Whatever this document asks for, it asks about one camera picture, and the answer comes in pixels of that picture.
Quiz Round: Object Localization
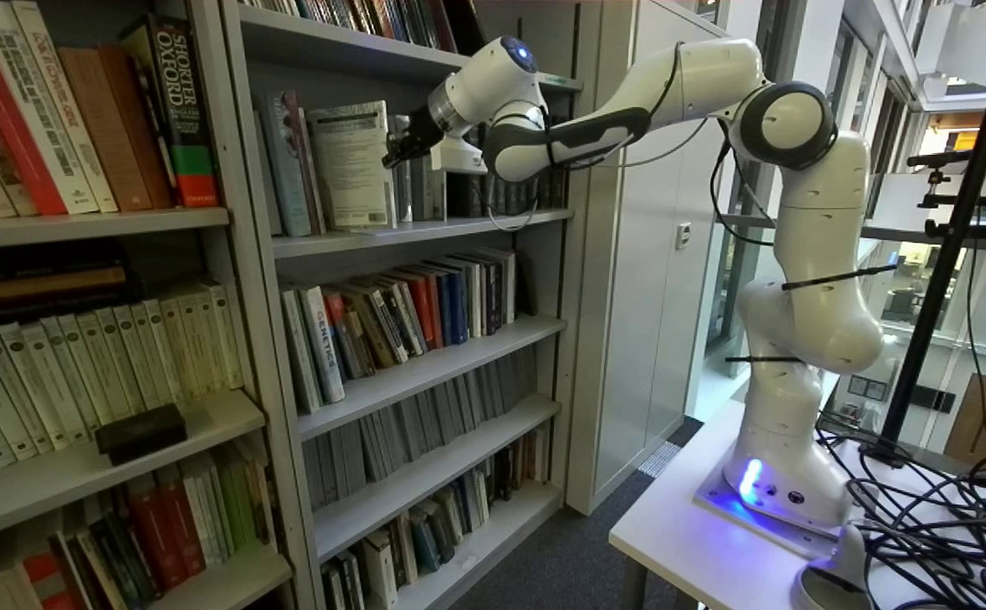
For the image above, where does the dark bound volume numbered 1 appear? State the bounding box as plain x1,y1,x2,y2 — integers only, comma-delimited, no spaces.
444,174,469,223

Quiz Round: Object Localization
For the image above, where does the small white rounded device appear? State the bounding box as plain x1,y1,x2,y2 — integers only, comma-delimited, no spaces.
790,522,879,610

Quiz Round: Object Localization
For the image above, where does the orange-red book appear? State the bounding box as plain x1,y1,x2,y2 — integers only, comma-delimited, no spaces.
326,289,365,382

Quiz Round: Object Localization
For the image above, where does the thin white-spined journal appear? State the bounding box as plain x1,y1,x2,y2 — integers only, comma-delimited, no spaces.
306,97,395,238

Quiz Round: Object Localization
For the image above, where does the dark teal book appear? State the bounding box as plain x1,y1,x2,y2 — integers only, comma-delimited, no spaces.
414,0,455,52

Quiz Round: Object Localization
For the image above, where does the tall grey metal cabinet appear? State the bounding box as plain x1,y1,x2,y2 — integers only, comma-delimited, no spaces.
563,0,749,518

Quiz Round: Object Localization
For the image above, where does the grey bound journal volume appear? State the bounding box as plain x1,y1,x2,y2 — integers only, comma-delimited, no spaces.
300,427,350,510
379,397,427,472
421,382,464,454
491,354,540,421
455,368,501,432
338,413,385,491

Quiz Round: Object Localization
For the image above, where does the dark bound volume numbered 2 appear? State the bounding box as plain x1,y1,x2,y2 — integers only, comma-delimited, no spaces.
458,174,481,223

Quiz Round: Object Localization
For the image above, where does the brown and white book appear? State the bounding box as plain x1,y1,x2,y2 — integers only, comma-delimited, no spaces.
344,281,402,368

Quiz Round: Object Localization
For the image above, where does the grey-blue book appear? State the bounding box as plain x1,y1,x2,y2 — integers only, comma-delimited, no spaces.
279,284,326,417

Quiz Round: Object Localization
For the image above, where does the red book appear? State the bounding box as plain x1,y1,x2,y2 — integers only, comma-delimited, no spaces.
0,28,71,219
13,528,94,610
402,270,448,352
123,479,208,591

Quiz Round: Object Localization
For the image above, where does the grey Machine Intelligence 3 volume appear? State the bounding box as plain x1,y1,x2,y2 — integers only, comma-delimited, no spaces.
405,157,425,227

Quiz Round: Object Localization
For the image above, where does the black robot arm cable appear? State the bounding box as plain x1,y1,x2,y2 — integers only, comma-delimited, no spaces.
478,39,792,252

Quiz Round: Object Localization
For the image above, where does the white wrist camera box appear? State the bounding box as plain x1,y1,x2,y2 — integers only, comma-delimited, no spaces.
427,131,491,179

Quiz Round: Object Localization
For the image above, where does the black cable tie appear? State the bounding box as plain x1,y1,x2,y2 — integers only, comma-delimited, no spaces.
778,261,908,295
720,352,802,368

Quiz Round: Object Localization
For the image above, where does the small black box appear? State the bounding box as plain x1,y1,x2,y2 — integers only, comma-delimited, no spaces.
90,400,192,466

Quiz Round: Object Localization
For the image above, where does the light green thick book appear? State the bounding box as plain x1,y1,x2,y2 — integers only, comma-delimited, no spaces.
271,88,320,238

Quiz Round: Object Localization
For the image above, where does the black stand pole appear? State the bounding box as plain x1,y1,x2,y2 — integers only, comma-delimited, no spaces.
864,85,986,466

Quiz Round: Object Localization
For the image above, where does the black wall socket box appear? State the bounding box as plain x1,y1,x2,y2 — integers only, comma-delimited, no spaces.
903,386,960,417

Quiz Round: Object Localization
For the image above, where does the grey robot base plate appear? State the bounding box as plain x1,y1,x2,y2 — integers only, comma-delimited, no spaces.
692,466,861,560

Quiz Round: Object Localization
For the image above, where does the black stand crossbar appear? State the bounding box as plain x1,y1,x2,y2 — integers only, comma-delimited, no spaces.
903,141,986,255

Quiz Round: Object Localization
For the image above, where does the flat brown book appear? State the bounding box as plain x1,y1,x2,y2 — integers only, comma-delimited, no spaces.
0,261,133,304

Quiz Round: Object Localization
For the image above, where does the grey open bookcase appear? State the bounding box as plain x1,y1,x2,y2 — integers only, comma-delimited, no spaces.
218,0,591,610
0,0,299,610

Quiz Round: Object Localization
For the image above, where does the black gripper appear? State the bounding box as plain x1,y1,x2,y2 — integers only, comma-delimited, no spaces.
384,100,455,169

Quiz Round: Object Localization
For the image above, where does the dark book green base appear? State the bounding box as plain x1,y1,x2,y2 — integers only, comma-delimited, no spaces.
116,14,222,214

